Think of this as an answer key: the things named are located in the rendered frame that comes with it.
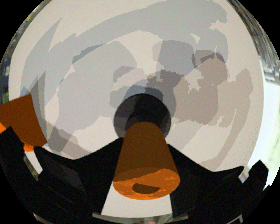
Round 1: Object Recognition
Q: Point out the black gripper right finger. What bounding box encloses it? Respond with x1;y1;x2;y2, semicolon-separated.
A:
168;144;244;218

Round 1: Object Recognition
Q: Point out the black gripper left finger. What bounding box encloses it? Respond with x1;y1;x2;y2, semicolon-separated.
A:
34;137;124;214

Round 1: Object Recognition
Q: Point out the orange knob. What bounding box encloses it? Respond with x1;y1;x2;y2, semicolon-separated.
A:
112;121;180;200

